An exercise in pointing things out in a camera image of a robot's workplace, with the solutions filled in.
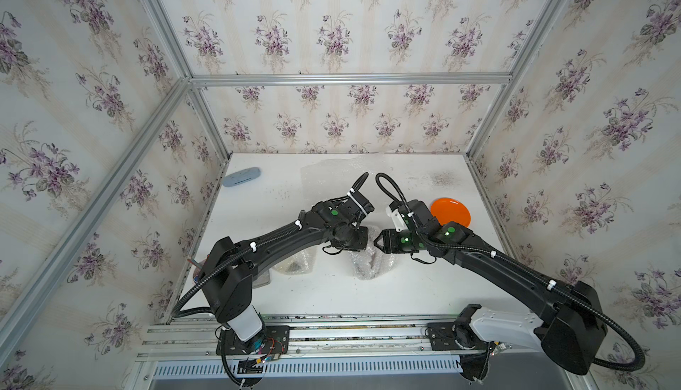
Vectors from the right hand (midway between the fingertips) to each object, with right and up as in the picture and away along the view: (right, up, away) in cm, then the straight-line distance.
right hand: (383, 243), depth 78 cm
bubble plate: (-5, -5, -2) cm, 7 cm away
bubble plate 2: (-27, -8, +6) cm, 29 cm away
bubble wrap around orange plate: (-19, +19, +30) cm, 40 cm away
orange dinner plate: (+29, +7, +22) cm, 37 cm away
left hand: (-6, -1, +1) cm, 6 cm away
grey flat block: (-38, -13, +4) cm, 40 cm away
